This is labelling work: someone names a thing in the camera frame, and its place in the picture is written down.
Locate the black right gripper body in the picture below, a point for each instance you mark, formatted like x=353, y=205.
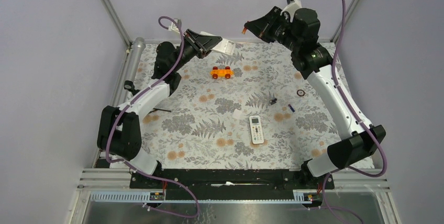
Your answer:
x=281, y=33

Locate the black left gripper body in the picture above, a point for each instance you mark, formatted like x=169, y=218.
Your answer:
x=188, y=53

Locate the blue purple battery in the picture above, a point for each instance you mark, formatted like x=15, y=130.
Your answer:
x=291, y=108

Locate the white battery cover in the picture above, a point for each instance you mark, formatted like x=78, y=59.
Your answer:
x=238, y=114

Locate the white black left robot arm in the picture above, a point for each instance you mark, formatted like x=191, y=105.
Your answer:
x=119, y=131

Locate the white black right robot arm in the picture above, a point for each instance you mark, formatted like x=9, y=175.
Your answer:
x=360, y=138

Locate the white remote with screen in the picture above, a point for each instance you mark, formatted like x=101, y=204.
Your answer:
x=256, y=130

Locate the silver microphone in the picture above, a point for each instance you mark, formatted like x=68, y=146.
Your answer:
x=136, y=50

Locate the orange toy car chassis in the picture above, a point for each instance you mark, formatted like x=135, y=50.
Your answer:
x=225, y=72

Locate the black mini tripod stand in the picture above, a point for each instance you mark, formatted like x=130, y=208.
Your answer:
x=158, y=109

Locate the floral patterned table mat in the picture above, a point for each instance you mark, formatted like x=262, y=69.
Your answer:
x=200, y=132

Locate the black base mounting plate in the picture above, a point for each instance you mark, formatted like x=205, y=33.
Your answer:
x=225, y=184

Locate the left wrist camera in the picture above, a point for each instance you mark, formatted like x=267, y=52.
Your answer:
x=175, y=26

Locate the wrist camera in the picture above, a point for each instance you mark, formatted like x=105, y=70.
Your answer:
x=175, y=26
x=293, y=6

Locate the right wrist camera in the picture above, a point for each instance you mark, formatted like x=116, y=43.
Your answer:
x=293, y=6

